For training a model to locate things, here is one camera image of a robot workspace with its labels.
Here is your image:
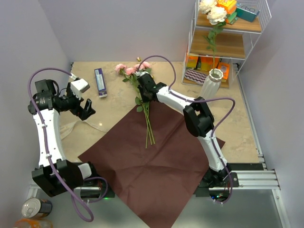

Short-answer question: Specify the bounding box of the pink rose bouquet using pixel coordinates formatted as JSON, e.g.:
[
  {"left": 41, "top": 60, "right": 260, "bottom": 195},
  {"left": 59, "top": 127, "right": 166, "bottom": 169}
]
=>
[{"left": 115, "top": 57, "right": 155, "bottom": 149}]

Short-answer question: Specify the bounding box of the beige printed ribbon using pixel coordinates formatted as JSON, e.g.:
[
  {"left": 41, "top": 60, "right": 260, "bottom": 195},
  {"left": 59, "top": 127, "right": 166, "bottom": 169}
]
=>
[{"left": 60, "top": 120, "right": 108, "bottom": 140}]

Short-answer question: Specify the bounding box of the red wrapping paper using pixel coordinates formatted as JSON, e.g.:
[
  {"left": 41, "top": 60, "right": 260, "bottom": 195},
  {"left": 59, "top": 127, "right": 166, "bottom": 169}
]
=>
[{"left": 77, "top": 97, "right": 226, "bottom": 228}]

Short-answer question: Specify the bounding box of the white rose stem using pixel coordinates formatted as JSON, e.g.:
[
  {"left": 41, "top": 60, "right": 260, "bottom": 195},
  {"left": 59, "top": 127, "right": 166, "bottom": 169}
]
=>
[{"left": 199, "top": 0, "right": 227, "bottom": 71}]

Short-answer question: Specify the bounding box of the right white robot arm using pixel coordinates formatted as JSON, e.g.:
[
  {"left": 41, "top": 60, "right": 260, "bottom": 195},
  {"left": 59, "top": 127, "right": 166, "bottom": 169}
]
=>
[{"left": 136, "top": 72, "right": 233, "bottom": 188}]

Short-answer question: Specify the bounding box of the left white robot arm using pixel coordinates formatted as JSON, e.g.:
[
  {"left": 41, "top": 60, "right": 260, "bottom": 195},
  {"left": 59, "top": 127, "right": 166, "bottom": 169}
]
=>
[{"left": 28, "top": 78, "right": 98, "bottom": 197}]

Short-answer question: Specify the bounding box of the white ribbed vase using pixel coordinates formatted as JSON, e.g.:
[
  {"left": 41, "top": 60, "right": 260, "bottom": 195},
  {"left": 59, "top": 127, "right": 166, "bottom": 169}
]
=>
[{"left": 199, "top": 68, "right": 223, "bottom": 100}]

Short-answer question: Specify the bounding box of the purple toothpaste box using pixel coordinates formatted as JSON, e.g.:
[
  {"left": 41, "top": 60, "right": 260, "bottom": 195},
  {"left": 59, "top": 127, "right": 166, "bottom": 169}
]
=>
[{"left": 94, "top": 68, "right": 107, "bottom": 98}]

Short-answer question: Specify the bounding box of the purple wavy pattern cloth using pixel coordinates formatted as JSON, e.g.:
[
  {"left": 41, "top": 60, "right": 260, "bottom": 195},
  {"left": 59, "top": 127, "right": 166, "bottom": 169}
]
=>
[{"left": 184, "top": 69, "right": 208, "bottom": 85}]

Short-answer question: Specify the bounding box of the orange box bottom shelf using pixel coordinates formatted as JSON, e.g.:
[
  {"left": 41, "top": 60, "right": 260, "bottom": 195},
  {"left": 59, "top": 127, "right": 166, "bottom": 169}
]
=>
[{"left": 186, "top": 56, "right": 220, "bottom": 71}]

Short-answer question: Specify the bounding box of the orange box shelf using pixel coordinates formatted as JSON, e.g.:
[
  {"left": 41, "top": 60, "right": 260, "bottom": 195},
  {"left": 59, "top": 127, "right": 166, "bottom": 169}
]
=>
[
  {"left": 217, "top": 0, "right": 237, "bottom": 14},
  {"left": 186, "top": 56, "right": 220, "bottom": 71}
]

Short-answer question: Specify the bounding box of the small orange packet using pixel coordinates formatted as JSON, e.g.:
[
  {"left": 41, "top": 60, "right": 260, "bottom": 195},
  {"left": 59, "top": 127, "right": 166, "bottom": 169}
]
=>
[{"left": 217, "top": 62, "right": 230, "bottom": 80}]

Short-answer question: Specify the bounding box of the green sponge stack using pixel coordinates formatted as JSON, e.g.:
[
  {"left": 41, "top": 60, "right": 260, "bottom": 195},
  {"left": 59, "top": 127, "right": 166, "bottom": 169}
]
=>
[{"left": 225, "top": 11, "right": 238, "bottom": 25}]

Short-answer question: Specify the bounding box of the silver top tin can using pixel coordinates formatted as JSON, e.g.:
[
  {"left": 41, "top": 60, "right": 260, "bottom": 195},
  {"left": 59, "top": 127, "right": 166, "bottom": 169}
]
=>
[{"left": 21, "top": 198, "right": 53, "bottom": 219}]

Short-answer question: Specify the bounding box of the orange box top shelf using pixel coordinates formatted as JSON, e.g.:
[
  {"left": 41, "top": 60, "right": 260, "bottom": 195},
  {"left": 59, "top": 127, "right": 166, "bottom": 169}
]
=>
[{"left": 217, "top": 0, "right": 237, "bottom": 14}]

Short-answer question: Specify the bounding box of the teal box top shelf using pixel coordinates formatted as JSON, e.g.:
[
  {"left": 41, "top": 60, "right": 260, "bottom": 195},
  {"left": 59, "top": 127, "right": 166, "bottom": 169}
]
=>
[{"left": 236, "top": 3, "right": 260, "bottom": 22}]

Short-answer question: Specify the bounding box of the orange plastic bottle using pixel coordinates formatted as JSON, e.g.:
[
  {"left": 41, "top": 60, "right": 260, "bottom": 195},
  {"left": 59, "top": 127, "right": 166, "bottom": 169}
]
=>
[{"left": 13, "top": 218, "right": 53, "bottom": 228}]

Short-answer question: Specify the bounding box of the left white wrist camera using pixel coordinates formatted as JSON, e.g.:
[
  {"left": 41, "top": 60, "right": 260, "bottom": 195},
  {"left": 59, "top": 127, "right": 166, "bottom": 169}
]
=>
[{"left": 70, "top": 78, "right": 90, "bottom": 100}]

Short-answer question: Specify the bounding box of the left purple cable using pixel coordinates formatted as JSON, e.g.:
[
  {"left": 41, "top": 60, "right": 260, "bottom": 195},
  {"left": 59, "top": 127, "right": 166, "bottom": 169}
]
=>
[{"left": 27, "top": 67, "right": 108, "bottom": 222}]

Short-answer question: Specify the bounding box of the white wire shelf rack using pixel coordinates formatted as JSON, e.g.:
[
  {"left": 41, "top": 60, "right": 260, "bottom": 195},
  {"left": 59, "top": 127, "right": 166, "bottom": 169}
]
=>
[{"left": 181, "top": 0, "right": 272, "bottom": 88}]

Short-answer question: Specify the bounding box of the aluminium rail frame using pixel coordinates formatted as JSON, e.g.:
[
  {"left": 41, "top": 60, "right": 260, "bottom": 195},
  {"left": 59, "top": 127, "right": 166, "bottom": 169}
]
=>
[{"left": 28, "top": 152, "right": 292, "bottom": 228}]

